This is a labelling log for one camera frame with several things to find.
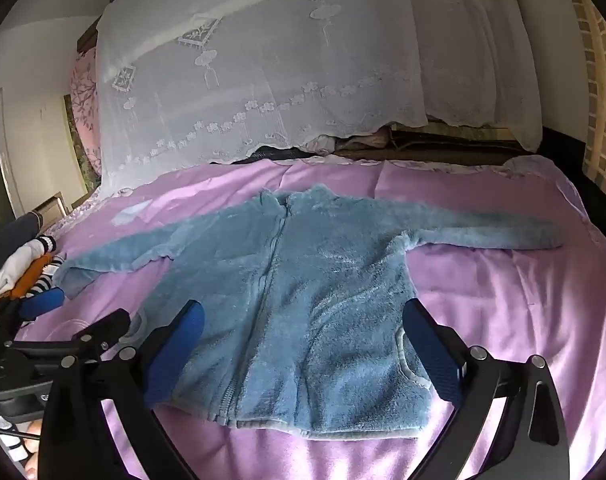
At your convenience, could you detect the folded pink quilt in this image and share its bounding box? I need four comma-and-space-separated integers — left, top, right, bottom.
303, 126, 393, 157

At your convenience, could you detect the pink floral pillow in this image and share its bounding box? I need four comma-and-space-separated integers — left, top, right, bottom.
67, 47, 104, 183

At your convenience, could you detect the dark grey cloth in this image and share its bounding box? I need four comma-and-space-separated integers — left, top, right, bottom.
0, 211, 46, 281

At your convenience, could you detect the black and white striped cloth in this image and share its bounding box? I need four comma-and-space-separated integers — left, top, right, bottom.
25, 234, 68, 302

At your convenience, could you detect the person's left hand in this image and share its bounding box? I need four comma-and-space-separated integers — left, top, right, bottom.
13, 419, 44, 478

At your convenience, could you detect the dark brown bedding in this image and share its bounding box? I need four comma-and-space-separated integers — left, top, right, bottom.
389, 119, 530, 167

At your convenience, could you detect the pink bed sheet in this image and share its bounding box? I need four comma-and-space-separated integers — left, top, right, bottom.
27, 154, 606, 480

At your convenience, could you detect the orange cloth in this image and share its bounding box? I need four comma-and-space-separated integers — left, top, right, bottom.
0, 255, 54, 305

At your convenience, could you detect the white door frame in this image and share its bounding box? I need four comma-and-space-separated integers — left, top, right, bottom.
0, 87, 30, 223

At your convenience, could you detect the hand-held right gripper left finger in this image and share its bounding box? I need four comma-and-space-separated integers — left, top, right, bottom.
39, 299, 207, 480

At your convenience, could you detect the white lace curtain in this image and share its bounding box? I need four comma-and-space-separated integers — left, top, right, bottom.
95, 0, 545, 197

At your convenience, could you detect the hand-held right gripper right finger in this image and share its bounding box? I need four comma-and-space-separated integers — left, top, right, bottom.
402, 298, 570, 480

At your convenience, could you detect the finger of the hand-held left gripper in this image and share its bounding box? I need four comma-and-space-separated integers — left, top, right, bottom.
0, 287, 66, 343
10, 308, 134, 367

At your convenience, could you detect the blue fleece jacket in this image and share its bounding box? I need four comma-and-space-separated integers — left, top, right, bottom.
53, 184, 565, 442

